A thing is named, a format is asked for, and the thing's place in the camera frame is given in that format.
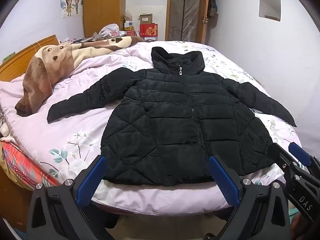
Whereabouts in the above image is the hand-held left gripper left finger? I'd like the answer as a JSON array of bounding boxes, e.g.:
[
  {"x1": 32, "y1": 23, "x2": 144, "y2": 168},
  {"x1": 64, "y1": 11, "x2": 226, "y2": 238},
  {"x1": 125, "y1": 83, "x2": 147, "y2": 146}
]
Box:
[{"x1": 26, "y1": 155, "x2": 108, "y2": 240}]

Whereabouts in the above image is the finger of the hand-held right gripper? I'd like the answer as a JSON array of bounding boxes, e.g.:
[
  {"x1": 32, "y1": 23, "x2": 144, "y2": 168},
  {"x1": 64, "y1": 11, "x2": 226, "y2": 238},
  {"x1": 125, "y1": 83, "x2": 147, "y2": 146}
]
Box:
[
  {"x1": 289, "y1": 142, "x2": 320, "y2": 180},
  {"x1": 268, "y1": 142, "x2": 314, "y2": 217}
]

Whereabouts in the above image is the black puffer jacket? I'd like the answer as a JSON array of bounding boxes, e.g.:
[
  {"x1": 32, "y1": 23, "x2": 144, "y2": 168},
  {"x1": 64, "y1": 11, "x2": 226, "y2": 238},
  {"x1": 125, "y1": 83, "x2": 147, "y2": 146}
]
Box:
[{"x1": 47, "y1": 46, "x2": 297, "y2": 187}]

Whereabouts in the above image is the hanging dark bag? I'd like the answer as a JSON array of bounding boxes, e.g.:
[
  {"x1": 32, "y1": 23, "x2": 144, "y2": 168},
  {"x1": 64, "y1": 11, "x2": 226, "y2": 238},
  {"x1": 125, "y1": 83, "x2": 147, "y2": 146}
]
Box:
[{"x1": 208, "y1": 0, "x2": 218, "y2": 18}]

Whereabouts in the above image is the red plaid cloth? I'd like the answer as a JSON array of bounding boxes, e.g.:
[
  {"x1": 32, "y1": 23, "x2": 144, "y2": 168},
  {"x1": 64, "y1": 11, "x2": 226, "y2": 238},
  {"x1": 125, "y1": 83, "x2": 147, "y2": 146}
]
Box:
[{"x1": 0, "y1": 140, "x2": 63, "y2": 189}]

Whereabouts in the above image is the cartoon couple wall poster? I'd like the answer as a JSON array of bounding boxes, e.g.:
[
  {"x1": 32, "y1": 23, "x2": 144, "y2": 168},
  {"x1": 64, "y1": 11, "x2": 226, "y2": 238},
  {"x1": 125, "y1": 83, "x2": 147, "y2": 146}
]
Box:
[{"x1": 60, "y1": 0, "x2": 83, "y2": 19}]

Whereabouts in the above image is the large red gift box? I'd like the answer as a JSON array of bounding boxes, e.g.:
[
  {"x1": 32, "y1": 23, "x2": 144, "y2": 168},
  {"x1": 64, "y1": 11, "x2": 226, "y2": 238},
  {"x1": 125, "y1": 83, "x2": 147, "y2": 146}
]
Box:
[{"x1": 139, "y1": 24, "x2": 158, "y2": 38}]

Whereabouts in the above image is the wooden door with screen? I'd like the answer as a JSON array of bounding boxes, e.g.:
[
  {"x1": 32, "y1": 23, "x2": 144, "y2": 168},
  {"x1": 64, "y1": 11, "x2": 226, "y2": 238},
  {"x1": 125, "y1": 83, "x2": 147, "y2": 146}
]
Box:
[{"x1": 165, "y1": 0, "x2": 210, "y2": 44}]

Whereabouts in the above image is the cardboard box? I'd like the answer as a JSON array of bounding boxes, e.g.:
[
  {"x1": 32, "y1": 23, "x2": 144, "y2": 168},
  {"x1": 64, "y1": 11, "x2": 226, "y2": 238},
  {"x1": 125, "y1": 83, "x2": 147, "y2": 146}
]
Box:
[{"x1": 137, "y1": 14, "x2": 153, "y2": 25}]

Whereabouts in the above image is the bed with pink floral duvet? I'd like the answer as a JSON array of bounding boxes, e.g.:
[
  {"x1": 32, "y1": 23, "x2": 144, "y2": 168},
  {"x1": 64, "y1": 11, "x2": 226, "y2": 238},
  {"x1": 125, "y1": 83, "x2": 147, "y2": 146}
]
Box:
[{"x1": 0, "y1": 40, "x2": 310, "y2": 217}]

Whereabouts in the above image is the wooden headboard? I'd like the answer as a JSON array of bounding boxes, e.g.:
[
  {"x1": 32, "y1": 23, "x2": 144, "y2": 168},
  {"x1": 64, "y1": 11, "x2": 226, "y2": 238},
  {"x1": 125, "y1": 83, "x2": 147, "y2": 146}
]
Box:
[{"x1": 0, "y1": 34, "x2": 59, "y2": 82}]

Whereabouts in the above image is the wooden wardrobe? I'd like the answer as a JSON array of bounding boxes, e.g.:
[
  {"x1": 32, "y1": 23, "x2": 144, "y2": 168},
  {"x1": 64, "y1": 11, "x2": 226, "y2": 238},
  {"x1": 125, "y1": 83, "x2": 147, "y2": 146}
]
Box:
[{"x1": 82, "y1": 0, "x2": 127, "y2": 38}]

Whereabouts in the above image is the white plastic bag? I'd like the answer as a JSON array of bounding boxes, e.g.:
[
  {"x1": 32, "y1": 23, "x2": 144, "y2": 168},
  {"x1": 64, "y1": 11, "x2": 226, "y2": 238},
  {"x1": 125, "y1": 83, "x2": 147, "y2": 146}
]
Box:
[{"x1": 99, "y1": 24, "x2": 120, "y2": 38}]

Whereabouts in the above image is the brown dog print blanket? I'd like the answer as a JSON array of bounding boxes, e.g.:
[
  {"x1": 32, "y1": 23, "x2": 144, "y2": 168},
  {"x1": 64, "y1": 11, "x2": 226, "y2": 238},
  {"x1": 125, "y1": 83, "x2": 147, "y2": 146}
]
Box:
[{"x1": 14, "y1": 35, "x2": 145, "y2": 117}]

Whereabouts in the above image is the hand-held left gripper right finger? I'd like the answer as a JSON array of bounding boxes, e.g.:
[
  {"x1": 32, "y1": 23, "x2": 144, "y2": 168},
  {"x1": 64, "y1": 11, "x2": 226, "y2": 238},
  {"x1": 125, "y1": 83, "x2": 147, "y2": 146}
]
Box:
[{"x1": 209, "y1": 155, "x2": 292, "y2": 240}]

